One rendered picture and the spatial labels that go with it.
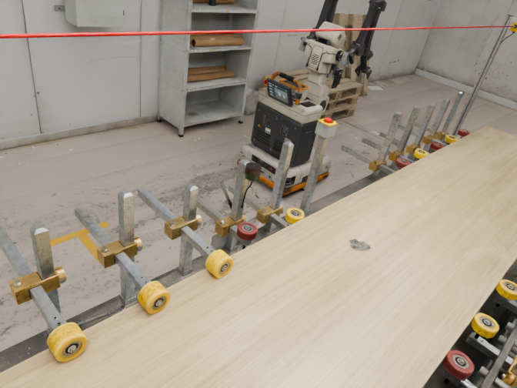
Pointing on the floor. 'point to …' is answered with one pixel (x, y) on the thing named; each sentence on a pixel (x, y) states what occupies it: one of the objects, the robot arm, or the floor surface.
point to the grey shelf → (181, 15)
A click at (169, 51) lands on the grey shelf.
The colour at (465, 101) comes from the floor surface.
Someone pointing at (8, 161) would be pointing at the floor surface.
